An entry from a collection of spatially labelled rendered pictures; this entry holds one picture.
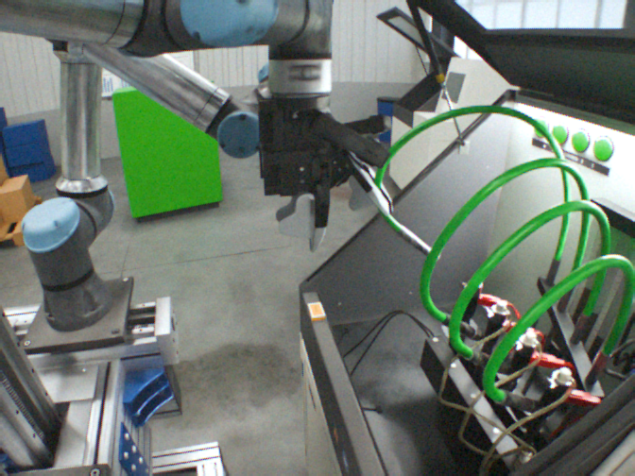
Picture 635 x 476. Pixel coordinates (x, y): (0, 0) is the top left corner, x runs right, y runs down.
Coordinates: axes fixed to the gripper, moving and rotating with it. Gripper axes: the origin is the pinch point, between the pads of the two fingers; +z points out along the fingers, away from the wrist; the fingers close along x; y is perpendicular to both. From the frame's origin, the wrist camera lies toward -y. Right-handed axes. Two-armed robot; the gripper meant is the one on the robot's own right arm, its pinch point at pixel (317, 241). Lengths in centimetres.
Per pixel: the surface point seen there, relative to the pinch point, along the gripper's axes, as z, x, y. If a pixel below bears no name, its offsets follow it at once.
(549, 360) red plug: 13.7, 19.2, -31.2
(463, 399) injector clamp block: 27.6, 12.1, -23.3
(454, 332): 5.4, 16.8, -13.2
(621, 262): -7.0, 24.9, -28.6
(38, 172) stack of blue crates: 110, -524, 335
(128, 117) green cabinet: 19, -306, 108
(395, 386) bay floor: 42.2, -5.8, -19.1
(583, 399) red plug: 13.7, 27.2, -31.0
